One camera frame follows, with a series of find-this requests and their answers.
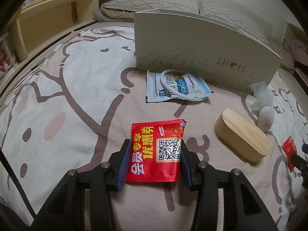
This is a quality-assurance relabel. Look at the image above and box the white plastic ring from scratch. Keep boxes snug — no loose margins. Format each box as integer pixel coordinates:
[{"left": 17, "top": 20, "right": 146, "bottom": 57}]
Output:
[{"left": 160, "top": 69, "right": 210, "bottom": 101}]

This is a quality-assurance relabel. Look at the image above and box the white plastic wrap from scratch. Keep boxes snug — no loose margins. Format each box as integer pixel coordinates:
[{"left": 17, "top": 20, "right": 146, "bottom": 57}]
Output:
[{"left": 249, "top": 82, "right": 273, "bottom": 111}]

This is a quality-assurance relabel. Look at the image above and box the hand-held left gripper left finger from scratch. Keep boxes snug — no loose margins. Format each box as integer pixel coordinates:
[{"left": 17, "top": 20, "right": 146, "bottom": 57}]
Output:
[{"left": 30, "top": 138, "right": 132, "bottom": 231}]

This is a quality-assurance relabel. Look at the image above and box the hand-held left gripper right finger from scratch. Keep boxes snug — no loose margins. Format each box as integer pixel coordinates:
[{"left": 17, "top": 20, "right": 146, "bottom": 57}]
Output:
[{"left": 179, "top": 140, "right": 287, "bottom": 231}]

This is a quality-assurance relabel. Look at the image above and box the pile of clothes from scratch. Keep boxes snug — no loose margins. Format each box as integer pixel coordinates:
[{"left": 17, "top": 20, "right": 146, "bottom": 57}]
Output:
[{"left": 283, "top": 37, "right": 308, "bottom": 63}]

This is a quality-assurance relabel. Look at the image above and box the wooden bedside shelf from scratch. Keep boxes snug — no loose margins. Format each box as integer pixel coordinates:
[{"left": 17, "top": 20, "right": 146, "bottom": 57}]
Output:
[{"left": 0, "top": 0, "right": 118, "bottom": 77}]

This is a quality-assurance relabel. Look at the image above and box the grey folded cloth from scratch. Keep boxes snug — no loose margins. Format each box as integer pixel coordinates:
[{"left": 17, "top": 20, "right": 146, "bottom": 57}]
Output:
[{"left": 93, "top": 9, "right": 106, "bottom": 22}]

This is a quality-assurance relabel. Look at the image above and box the blue white plastic packet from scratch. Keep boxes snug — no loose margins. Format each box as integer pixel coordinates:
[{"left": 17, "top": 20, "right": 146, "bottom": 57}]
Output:
[{"left": 145, "top": 69, "right": 214, "bottom": 103}]

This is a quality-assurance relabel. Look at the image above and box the red snack packet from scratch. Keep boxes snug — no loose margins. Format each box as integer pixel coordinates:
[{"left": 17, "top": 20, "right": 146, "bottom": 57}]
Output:
[
  {"left": 281, "top": 135, "right": 299, "bottom": 172},
  {"left": 125, "top": 118, "right": 187, "bottom": 183}
]

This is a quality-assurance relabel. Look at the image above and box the oval wooden box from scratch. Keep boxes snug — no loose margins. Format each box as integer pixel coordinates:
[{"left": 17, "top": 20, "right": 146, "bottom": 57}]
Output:
[{"left": 214, "top": 108, "right": 270, "bottom": 163}]

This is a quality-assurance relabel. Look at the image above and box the white shoe box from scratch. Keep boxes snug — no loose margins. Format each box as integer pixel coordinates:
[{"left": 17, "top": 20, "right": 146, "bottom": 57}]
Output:
[{"left": 133, "top": 8, "right": 282, "bottom": 94}]

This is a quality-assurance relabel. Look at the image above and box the beige fleece duvet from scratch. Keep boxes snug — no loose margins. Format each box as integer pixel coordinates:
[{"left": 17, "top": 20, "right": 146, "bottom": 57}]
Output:
[{"left": 267, "top": 37, "right": 295, "bottom": 71}]

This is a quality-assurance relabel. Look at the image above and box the white ball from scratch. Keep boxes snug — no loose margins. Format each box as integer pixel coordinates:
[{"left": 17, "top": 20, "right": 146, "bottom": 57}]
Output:
[{"left": 256, "top": 106, "right": 275, "bottom": 132}]

